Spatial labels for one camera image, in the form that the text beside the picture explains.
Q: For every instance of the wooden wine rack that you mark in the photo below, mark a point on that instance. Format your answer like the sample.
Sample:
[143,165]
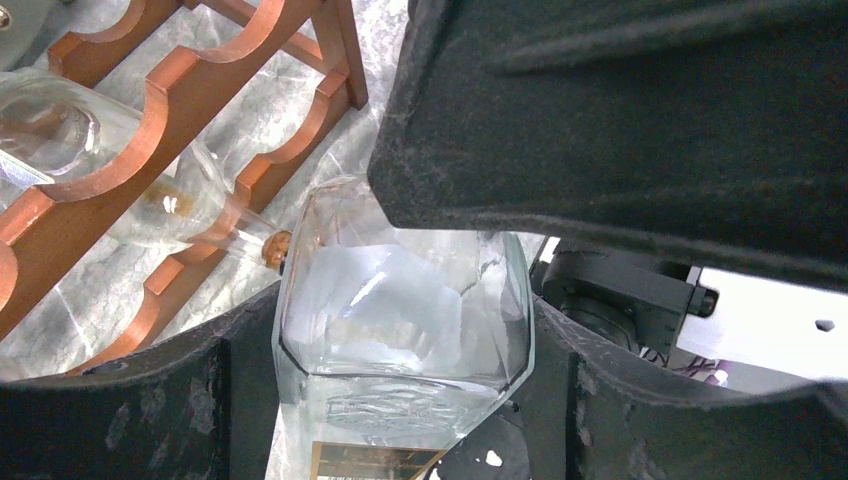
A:
[49,228]

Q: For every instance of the clear bottle rack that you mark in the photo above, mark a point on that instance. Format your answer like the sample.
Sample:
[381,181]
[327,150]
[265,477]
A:
[54,130]
[190,204]

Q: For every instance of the clear bottle orange label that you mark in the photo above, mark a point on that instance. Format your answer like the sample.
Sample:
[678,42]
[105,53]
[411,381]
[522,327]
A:
[391,345]

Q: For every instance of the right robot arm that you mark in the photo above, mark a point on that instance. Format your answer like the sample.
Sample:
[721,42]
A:
[730,316]

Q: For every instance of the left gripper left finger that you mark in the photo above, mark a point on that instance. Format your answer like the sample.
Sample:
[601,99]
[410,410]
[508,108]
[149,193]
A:
[199,405]

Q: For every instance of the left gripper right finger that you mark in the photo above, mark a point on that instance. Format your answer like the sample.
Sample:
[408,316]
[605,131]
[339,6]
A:
[593,410]

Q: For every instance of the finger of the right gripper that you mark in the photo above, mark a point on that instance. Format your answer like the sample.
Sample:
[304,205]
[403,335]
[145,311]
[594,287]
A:
[707,132]

